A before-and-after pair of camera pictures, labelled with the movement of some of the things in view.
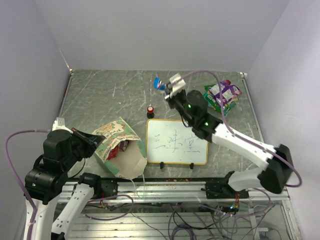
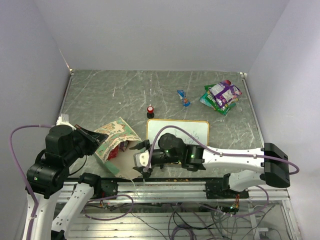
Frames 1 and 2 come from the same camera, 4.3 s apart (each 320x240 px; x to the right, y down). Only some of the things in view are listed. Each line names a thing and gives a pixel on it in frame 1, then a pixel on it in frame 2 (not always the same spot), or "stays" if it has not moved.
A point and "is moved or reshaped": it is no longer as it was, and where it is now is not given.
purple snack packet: x=229 y=92 stays
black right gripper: x=172 y=97 → x=145 y=144
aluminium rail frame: x=181 y=210 stays
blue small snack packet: x=158 y=84 is moved or reshaped
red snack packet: x=113 y=153 stays
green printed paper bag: x=121 y=150 stays
